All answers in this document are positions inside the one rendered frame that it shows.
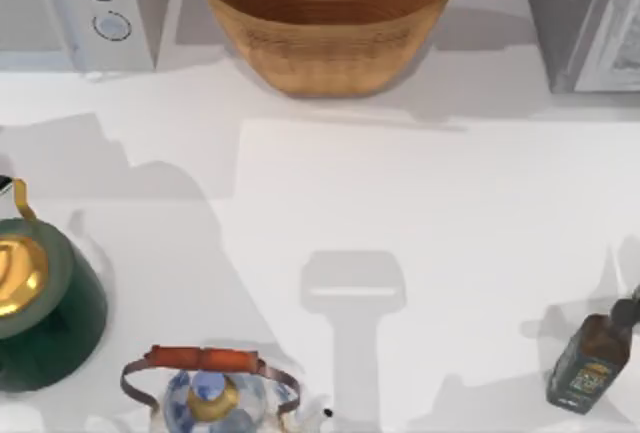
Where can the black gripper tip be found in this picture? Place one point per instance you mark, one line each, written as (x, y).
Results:
(3, 184)

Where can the pale microwave oven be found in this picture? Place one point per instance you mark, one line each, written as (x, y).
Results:
(50, 13)

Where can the dark green bottle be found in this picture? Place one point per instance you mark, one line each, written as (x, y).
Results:
(590, 363)

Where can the green and gold kettle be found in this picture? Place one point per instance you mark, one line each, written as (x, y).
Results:
(60, 303)

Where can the blue and white teapot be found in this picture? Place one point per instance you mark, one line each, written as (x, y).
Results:
(215, 393)

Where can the woven wooden basket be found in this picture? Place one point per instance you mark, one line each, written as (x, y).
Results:
(325, 38)

